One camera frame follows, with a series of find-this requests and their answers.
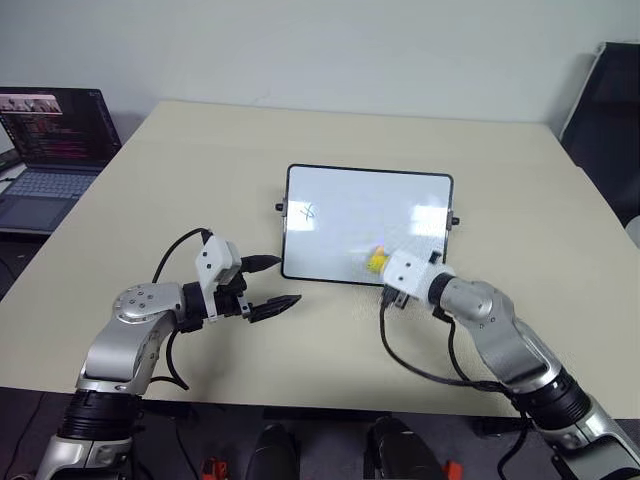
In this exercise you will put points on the black table frame bar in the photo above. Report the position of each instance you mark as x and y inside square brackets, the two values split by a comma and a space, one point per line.
[325, 414]

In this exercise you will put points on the yellow eraser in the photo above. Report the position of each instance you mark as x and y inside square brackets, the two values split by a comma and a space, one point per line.
[376, 261]

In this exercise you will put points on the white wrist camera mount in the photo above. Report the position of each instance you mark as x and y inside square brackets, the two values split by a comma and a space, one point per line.
[410, 272]
[215, 255]

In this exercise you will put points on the black-framed whiteboard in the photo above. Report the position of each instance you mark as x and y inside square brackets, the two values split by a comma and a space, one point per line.
[350, 215]

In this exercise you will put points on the orange red object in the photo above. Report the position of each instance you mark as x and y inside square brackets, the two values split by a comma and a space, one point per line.
[451, 470]
[214, 469]

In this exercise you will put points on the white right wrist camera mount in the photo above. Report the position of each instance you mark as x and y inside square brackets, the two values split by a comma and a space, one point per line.
[410, 272]

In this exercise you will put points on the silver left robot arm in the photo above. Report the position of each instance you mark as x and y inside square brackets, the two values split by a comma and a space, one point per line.
[125, 345]

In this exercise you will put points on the black office chair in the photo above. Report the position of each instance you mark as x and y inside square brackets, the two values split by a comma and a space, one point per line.
[607, 125]

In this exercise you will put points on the open grey laptop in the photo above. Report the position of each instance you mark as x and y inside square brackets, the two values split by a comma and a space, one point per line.
[47, 160]

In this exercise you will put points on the dark rounded shape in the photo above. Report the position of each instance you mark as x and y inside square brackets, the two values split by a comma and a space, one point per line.
[400, 450]
[276, 452]

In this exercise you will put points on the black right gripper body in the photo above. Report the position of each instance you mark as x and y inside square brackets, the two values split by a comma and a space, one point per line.
[395, 299]

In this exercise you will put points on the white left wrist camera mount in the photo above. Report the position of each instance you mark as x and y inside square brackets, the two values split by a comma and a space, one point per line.
[215, 255]

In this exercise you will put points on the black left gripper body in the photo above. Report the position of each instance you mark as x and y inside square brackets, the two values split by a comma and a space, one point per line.
[232, 297]

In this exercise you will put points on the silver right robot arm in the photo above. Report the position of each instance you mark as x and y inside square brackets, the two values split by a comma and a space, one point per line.
[505, 340]

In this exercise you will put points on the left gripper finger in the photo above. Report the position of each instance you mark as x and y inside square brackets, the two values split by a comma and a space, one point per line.
[272, 307]
[260, 262]

